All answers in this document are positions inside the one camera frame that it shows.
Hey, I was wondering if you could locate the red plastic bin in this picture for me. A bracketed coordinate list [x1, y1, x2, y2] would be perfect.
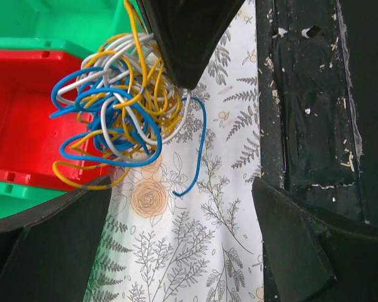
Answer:
[0, 50, 86, 191]

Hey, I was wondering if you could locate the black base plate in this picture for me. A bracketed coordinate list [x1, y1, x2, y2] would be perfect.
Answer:
[256, 1, 378, 301]

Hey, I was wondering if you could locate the floral table mat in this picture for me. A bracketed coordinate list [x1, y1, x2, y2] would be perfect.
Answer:
[84, 1, 264, 301]

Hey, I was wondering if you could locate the blue cable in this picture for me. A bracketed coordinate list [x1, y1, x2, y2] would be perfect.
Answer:
[49, 74, 207, 198]

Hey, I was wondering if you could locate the yellow cable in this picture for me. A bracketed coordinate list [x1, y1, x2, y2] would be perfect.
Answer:
[52, 0, 184, 191]

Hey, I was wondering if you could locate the white cable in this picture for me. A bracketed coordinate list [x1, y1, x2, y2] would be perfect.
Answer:
[55, 33, 192, 151]

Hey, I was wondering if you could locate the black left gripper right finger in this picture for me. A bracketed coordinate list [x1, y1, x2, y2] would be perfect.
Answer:
[252, 178, 378, 301]

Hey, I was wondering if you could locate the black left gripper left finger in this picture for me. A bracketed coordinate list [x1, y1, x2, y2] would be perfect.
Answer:
[0, 188, 112, 301]

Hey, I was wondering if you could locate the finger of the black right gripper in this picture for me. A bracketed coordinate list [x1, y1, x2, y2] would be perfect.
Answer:
[137, 0, 244, 89]

